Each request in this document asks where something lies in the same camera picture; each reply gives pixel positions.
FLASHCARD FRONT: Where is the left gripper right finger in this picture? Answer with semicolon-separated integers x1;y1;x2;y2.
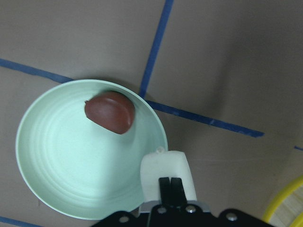
170;177;187;206

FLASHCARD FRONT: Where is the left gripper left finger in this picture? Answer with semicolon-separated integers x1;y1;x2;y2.
159;177;171;206

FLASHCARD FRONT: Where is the white steamed bun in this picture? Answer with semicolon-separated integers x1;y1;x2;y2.
140;147;197;202

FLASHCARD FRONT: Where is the brown bun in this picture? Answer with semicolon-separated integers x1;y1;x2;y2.
84;91;135;134

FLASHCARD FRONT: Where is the yellow bamboo steamer bottom layer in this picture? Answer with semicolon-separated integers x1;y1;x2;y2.
262;176;303;227

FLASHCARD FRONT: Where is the light green bowl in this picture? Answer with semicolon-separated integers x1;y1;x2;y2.
16;79;168;220

